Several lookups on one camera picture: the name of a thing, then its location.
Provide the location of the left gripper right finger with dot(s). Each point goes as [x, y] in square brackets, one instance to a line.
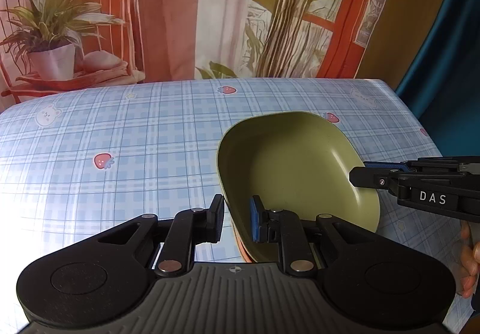
[283, 228]

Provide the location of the person's right hand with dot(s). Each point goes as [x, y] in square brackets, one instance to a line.
[469, 260]

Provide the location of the yellow wooden panel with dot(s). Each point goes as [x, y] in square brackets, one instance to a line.
[400, 31]

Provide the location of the printed room backdrop cloth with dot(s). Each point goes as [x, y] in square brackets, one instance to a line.
[53, 46]

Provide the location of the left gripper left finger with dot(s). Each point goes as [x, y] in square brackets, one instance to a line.
[188, 229]

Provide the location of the teal blue curtain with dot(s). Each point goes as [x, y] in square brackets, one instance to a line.
[441, 87]

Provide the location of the orange square plate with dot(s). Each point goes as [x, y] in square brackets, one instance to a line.
[243, 252]

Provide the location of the green square plate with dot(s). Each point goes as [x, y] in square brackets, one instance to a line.
[294, 161]

